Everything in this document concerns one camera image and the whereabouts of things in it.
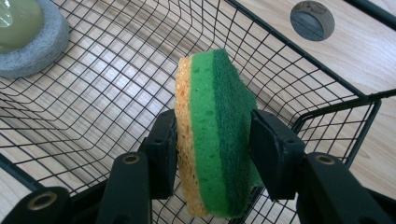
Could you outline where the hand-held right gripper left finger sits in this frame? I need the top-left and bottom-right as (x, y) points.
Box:
(144, 108), (179, 201)

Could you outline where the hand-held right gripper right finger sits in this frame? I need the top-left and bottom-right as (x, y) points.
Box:
(249, 108), (306, 202)

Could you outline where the yellow and green sponge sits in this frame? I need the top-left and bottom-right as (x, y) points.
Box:
(173, 48), (265, 219)

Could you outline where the black wire mesh basket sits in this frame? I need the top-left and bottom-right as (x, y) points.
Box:
(0, 0), (396, 224)

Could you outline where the round grey table grommet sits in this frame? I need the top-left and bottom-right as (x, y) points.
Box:
(290, 0), (336, 43)

